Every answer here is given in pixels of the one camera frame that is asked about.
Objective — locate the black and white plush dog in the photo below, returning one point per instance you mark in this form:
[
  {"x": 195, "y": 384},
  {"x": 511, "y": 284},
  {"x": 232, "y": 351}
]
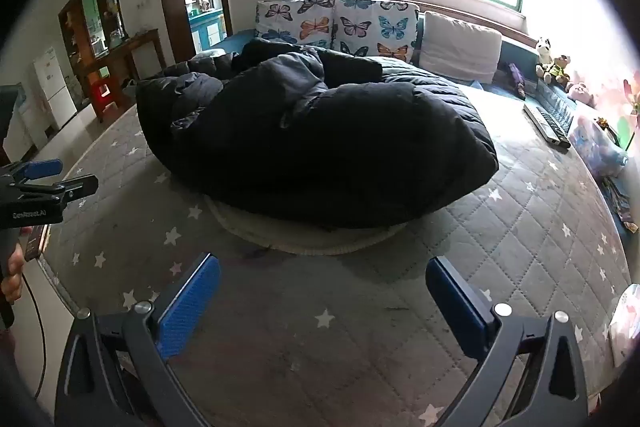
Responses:
[{"x": 544, "y": 49}]

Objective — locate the white pillow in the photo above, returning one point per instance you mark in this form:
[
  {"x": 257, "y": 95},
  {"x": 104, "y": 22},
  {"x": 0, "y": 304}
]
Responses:
[{"x": 457, "y": 47}]

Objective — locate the colourful pinwheel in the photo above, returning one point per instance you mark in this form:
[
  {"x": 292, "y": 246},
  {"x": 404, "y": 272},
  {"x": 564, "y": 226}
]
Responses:
[{"x": 631, "y": 107}]

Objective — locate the white round cushion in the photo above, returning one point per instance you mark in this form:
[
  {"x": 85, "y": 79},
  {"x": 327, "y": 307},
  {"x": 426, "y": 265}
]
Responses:
[{"x": 300, "y": 243}]

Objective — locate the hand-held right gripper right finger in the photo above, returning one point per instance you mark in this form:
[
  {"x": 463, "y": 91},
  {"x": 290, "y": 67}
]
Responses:
[{"x": 457, "y": 307}]

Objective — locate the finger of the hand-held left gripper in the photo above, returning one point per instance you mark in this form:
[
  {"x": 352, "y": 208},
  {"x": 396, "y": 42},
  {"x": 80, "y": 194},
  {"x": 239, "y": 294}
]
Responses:
[
  {"x": 42, "y": 168},
  {"x": 75, "y": 188}
]

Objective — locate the black puffer jacket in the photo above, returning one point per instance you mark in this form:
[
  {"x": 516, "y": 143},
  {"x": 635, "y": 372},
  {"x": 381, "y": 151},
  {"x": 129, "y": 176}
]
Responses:
[{"x": 325, "y": 147}]

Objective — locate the clear plastic bag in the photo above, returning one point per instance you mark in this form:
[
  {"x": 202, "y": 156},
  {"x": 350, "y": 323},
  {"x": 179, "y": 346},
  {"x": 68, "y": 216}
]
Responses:
[{"x": 595, "y": 144}]

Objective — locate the wooden display cabinet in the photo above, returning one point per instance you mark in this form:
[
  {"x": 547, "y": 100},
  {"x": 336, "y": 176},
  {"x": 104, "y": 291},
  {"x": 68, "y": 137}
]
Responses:
[{"x": 75, "y": 32}]

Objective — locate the butterfly print pillow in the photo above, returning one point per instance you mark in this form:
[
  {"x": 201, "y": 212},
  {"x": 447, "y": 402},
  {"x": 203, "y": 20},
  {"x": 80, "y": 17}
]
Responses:
[
  {"x": 290, "y": 19},
  {"x": 370, "y": 29}
]

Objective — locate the white refrigerator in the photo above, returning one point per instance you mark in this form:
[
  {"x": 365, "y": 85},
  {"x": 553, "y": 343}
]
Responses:
[{"x": 52, "y": 87}]

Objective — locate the pink plush toy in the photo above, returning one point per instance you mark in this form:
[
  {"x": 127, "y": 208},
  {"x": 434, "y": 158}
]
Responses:
[{"x": 580, "y": 94}]

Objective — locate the red plastic stool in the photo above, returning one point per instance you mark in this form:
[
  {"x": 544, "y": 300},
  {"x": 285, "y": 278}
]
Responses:
[{"x": 102, "y": 94}]

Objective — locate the dark wooden table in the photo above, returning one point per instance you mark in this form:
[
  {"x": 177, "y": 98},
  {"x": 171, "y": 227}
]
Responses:
[{"x": 145, "y": 39}]

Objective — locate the person's left hand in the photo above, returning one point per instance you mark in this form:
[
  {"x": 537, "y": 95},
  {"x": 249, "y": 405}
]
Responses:
[{"x": 14, "y": 288}]

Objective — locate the white plastic bag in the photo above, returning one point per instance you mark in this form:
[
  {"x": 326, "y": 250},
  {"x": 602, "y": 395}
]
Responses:
[{"x": 625, "y": 322}]

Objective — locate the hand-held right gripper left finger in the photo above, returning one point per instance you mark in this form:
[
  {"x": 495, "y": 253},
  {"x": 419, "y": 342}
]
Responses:
[{"x": 190, "y": 307}]

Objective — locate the blue kitchen cabinet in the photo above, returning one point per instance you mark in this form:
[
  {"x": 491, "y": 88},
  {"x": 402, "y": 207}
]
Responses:
[{"x": 210, "y": 24}]

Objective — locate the colourful picture books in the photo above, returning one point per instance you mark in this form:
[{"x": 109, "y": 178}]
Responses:
[{"x": 617, "y": 202}]

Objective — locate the grey star quilted mattress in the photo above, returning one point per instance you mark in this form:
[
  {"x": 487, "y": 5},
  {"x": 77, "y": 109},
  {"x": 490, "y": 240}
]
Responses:
[{"x": 320, "y": 287}]

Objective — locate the purple plush toy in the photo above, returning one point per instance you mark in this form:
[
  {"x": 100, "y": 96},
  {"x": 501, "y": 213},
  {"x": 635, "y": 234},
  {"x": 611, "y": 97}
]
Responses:
[{"x": 515, "y": 79}]

